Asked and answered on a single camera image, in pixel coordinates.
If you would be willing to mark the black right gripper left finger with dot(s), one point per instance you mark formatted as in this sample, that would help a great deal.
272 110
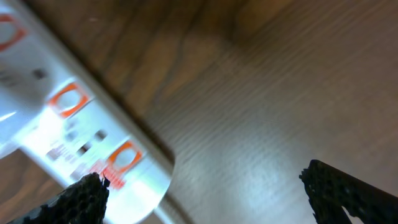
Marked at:
83 202

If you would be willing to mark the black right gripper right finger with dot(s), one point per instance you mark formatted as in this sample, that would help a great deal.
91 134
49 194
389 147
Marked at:
335 196

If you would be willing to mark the white power strip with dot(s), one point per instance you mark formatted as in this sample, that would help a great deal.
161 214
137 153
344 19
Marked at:
56 113

